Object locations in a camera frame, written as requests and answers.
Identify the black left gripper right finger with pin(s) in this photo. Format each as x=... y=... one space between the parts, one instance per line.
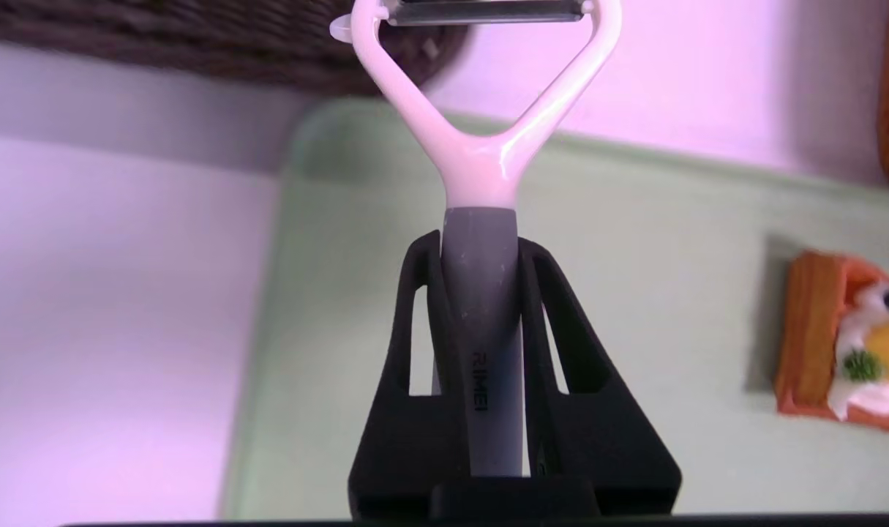
x=605 y=454

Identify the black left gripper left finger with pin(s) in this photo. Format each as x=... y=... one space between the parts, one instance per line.
x=400 y=454

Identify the toy waffle cake with fruit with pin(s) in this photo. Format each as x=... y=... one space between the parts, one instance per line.
x=817 y=329

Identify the dark brown wicker basket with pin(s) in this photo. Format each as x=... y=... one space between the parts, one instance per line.
x=195 y=36

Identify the light green plastic tray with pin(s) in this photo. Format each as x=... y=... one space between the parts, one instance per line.
x=678 y=234

